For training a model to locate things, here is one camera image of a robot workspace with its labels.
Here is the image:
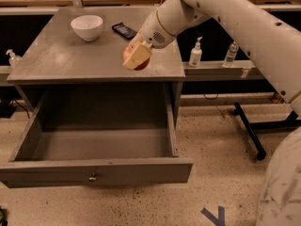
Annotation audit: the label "grey wall shelf rail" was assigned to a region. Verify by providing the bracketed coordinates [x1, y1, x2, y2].
[182, 60, 264, 81]

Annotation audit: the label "red apple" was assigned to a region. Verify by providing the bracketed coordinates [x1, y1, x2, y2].
[122, 44, 151, 72]

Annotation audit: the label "grey cabinet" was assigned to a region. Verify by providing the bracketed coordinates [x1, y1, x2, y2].
[8, 7, 184, 129]

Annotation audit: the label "black metal stand base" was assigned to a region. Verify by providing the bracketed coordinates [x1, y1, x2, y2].
[233, 103, 301, 160]

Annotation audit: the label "orange bottles under shelf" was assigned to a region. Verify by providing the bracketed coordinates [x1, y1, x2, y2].
[271, 92, 282, 104]

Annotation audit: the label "clear pump sanitizer bottle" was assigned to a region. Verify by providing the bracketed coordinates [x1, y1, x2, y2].
[6, 49, 21, 68]

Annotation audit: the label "white ceramic bowl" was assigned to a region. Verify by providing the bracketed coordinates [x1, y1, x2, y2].
[71, 15, 103, 41]

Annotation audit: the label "clear plastic water bottle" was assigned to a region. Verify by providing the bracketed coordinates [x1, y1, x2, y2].
[223, 41, 239, 68]

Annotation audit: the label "white pump lotion bottle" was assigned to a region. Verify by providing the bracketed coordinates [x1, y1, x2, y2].
[188, 37, 202, 67]

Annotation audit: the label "blue tape floor mark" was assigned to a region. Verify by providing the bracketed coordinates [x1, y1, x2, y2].
[201, 206, 226, 226]

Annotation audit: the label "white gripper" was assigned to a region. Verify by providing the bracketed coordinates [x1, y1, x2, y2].
[121, 9, 177, 71]

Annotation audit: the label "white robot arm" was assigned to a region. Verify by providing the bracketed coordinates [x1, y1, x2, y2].
[123, 0, 301, 226]

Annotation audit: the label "open grey top drawer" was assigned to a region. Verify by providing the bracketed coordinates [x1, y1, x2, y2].
[0, 90, 193, 187]

